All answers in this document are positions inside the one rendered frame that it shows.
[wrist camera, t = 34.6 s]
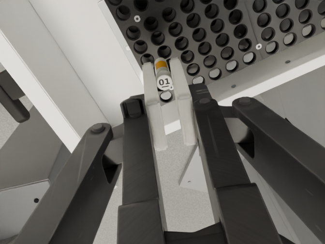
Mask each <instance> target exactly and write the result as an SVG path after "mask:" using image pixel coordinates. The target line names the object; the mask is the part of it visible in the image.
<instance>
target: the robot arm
mask: <svg viewBox="0 0 325 244"><path fill-rule="evenodd" d="M170 59H171V60H169V63H170V69H171V76H172V81H173V88H174V94H175V99H176V104H177V111H178V116H179V121H180V126H181V131H182V136H183V141H184V145H185V144H186V146H190V145H196V143H198V150H199V156H200V157H201V161H202V166H203V170H204V175H205V180H206V184H207V190H208V194H209V199H210V203H211V208H212V212H213V217H214V221H215V224H213V225H211V226H208V227H206V228H203V229H201V230H198V231H196V232H177V231H168V229H167V222H166V217H165V210H164V204H163V196H162V190H161V183H160V177H159V171H158V165H157V159H156V153H155V150H157V151H162V150H166V148H168V145H167V140H166V134H165V129H164V124H163V116H162V111H161V105H160V100H159V95H158V89H157V84H156V79H155V74H154V69H153V63H151V62H146V63H144V65H142V69H143V83H144V94H139V95H133V96H130V97H129V98H128V99H126V100H123V101H122V102H121V103H120V108H121V112H122V115H123V123H122V124H120V125H118V126H116V127H113V128H111V125H110V124H108V123H97V124H94V125H93V126H91V127H90V128H89V129H88V130H87V131H86V132H85V134H84V135H83V136H82V138H81V139H80V141H79V143H78V144H77V146H76V147H75V149H74V150H73V152H72V153H71V155H70V156H69V158H68V159H67V161H66V162H65V164H64V165H63V167H62V168H61V170H60V172H59V173H58V175H57V176H56V178H55V179H54V181H53V182H52V183H51V185H50V187H49V188H48V190H47V191H46V193H45V194H44V196H43V197H42V199H41V200H40V202H39V203H38V205H37V206H36V208H35V209H34V211H33V212H32V214H31V215H30V217H29V218H28V220H27V222H26V223H25V225H24V226H23V228H22V229H21V231H20V232H19V234H18V235H15V236H13V237H11V238H9V239H6V240H2V241H0V244H93V242H94V239H95V237H96V234H97V232H98V229H99V226H100V224H101V221H102V219H103V216H104V213H105V210H106V208H107V205H108V203H109V201H110V198H111V195H112V193H113V190H114V188H115V185H116V182H117V180H118V177H119V174H120V172H121V169H122V205H120V206H118V224H117V244H295V243H294V242H292V241H290V240H289V239H287V238H285V237H284V236H282V235H280V234H278V232H277V229H276V227H275V225H274V222H273V220H272V218H271V216H270V213H269V211H268V209H267V207H266V204H265V202H264V200H263V197H262V195H261V193H260V190H259V188H258V186H257V184H256V183H251V182H250V180H249V177H248V175H247V172H246V170H245V168H244V165H243V163H242V160H241V158H240V156H239V153H238V151H239V152H240V153H241V154H242V155H243V156H244V158H245V159H246V160H247V161H248V162H249V163H250V164H251V165H252V166H253V168H254V169H255V170H256V171H257V172H258V173H259V174H260V175H261V176H262V177H263V179H264V180H265V181H266V182H267V183H268V184H269V185H270V186H271V187H272V189H273V190H274V191H275V192H276V193H277V194H278V195H279V196H280V197H281V199H282V200H283V201H284V202H285V203H286V204H287V205H288V206H289V207H290V208H291V210H292V211H293V212H294V213H295V214H296V215H297V216H298V217H299V218H300V220H301V221H302V222H303V223H304V224H305V225H306V226H307V227H308V228H309V229H310V231H311V232H312V233H313V234H314V235H315V236H316V237H317V238H318V239H319V241H320V242H321V243H322V244H325V147H324V146H322V145H321V144H319V143H318V142H317V141H315V140H314V139H312V138H311V137H309V136H308V135H306V134H305V133H303V132H302V131H301V130H299V129H298V128H296V127H295V126H294V125H292V124H291V123H289V122H288V121H287V120H285V119H284V118H282V117H281V116H280V115H278V114H277V113H275V112H274V111H272V110H271V109H269V108H268V107H267V106H265V105H264V104H262V103H261V102H259V101H258V100H257V99H255V98H252V97H247V96H246V97H245V96H244V97H240V98H237V99H235V100H234V101H232V106H220V105H218V102H217V101H216V100H215V99H212V97H211V94H210V92H209V90H208V88H207V86H206V85H205V84H203V83H197V84H191V85H188V83H187V80H186V77H185V74H184V71H183V68H182V65H181V62H180V59H178V57H175V58H170ZM237 150H238V151H237ZM122 163H123V165H122Z"/></svg>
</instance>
